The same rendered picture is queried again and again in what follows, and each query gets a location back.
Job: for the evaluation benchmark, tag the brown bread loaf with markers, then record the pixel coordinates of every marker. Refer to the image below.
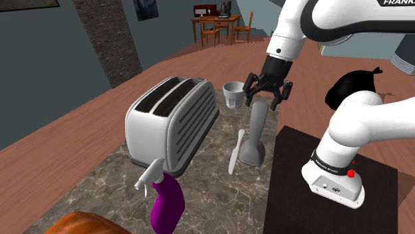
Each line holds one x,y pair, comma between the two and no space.
84,224

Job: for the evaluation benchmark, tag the wooden dining table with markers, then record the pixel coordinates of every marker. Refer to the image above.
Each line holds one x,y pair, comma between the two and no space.
216,21

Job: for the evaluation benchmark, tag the grey ribbed bin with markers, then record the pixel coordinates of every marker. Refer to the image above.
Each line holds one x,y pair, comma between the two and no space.
403,56

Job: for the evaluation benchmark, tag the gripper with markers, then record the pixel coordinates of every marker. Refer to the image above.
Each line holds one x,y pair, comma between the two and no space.
275,72

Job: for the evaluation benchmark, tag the grey tall kitchen tool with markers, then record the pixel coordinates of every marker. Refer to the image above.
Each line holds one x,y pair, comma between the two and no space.
256,136

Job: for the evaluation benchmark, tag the blue wall picture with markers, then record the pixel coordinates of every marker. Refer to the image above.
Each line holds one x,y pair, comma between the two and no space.
146,9

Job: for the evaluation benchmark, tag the black garbage bag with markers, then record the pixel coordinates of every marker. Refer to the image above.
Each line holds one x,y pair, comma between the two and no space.
351,87

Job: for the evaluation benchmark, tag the wooden chair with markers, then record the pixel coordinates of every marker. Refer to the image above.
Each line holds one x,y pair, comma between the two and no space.
209,30
243,29

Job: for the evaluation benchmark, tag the purple spray bottle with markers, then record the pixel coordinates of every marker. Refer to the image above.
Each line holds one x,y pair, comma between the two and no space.
167,201

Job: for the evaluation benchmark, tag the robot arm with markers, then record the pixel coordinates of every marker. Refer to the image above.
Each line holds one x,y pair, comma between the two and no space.
350,123

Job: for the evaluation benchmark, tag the white knife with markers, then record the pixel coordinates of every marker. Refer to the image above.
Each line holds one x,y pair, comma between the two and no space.
234,152

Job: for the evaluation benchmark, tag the silver toaster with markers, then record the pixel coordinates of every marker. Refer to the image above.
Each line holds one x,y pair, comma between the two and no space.
175,123

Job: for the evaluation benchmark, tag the dark framed wall picture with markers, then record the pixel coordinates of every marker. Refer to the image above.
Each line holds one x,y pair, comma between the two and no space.
26,4

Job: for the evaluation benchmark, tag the grey cup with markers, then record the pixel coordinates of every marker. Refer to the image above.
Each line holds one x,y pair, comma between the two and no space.
234,94

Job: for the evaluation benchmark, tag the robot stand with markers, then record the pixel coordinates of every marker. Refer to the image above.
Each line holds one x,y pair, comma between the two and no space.
324,201

